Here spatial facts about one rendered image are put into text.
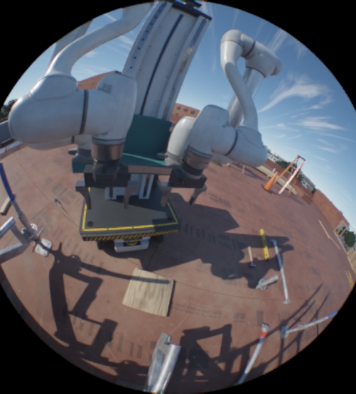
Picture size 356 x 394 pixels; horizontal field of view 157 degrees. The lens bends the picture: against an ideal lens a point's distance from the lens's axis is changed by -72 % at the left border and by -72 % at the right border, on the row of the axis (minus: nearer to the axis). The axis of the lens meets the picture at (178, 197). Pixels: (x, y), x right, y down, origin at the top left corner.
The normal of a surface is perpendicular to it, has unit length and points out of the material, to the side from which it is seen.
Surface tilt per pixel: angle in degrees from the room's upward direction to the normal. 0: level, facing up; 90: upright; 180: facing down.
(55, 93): 60
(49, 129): 110
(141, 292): 0
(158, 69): 90
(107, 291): 0
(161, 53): 90
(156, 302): 0
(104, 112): 89
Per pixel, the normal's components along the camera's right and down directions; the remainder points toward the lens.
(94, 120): 0.60, 0.71
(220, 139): 0.05, 0.65
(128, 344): 0.31, -0.76
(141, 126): 0.38, 0.65
